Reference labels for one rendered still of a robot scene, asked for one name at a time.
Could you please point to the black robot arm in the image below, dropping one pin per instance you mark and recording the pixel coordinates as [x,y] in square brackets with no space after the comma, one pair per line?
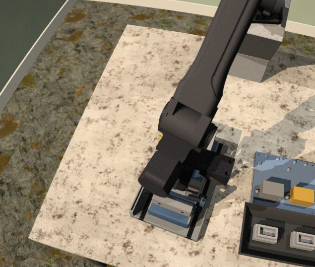
[185,121]

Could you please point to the yellow brass block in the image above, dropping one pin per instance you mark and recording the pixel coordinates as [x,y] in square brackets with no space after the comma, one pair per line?
[302,196]

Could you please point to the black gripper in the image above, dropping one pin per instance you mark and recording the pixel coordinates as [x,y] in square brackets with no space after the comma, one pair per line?
[181,184]

